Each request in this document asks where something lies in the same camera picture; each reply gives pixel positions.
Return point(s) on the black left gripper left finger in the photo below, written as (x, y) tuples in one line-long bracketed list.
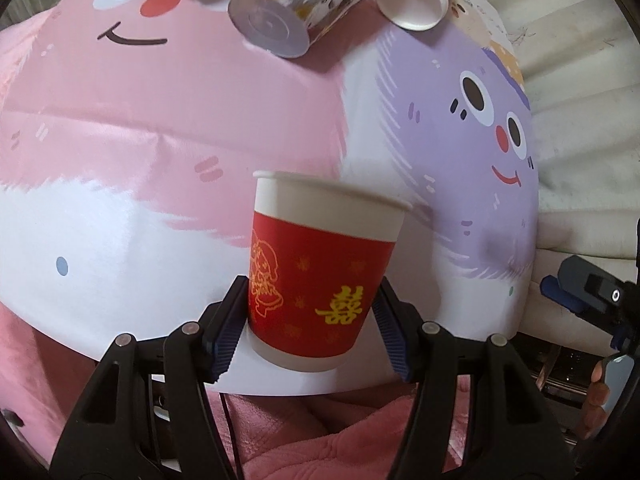
[(145, 413)]

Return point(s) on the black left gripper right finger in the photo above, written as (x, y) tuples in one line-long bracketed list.
[(512, 433)]

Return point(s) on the small red paper cup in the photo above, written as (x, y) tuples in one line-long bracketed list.
[(318, 252)]

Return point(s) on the person's right hand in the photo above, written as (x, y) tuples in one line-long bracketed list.
[(593, 416)]

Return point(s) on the pink fluffy blanket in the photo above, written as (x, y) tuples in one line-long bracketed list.
[(332, 436)]

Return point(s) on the white floral curtain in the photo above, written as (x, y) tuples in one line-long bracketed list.
[(580, 61)]

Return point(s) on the cartoon monster tablecloth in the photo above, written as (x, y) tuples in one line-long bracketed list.
[(132, 129)]

